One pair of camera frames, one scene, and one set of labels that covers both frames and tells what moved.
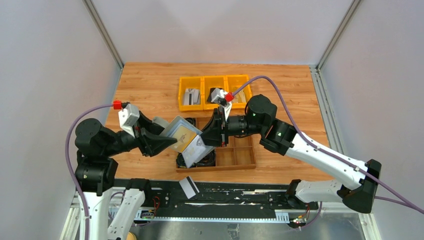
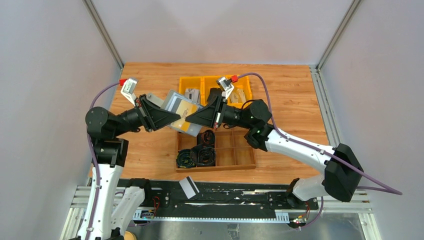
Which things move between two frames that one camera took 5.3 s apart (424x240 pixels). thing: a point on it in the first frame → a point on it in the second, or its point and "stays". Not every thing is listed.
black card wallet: (209, 97) stays
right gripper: (213, 134) → (206, 115)
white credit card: (189, 187) stays
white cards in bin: (192, 96) stays
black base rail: (218, 201) stays
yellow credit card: (184, 136) → (184, 109)
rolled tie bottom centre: (208, 160) stays
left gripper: (143, 130) → (153, 116)
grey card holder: (189, 141) → (182, 106)
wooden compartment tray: (238, 154) stays
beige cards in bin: (239, 97) stays
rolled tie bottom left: (181, 162) stays
